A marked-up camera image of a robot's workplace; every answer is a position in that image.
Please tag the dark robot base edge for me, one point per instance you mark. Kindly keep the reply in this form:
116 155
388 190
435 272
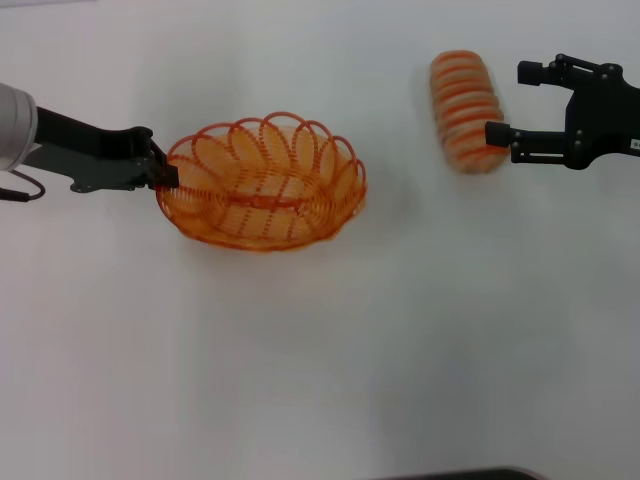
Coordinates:
465 474

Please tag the orange striped bread roll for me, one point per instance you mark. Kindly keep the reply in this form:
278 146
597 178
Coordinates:
465 110

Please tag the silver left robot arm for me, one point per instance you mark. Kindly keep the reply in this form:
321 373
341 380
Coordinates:
15 125

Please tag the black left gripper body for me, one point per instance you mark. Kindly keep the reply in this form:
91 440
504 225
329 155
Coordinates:
100 160

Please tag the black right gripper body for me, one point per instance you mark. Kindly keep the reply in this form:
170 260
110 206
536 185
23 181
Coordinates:
600 125

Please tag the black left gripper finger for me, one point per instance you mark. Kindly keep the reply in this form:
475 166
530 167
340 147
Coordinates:
155 180
171 176

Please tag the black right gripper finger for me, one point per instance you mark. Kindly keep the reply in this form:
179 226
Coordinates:
497 135
532 73

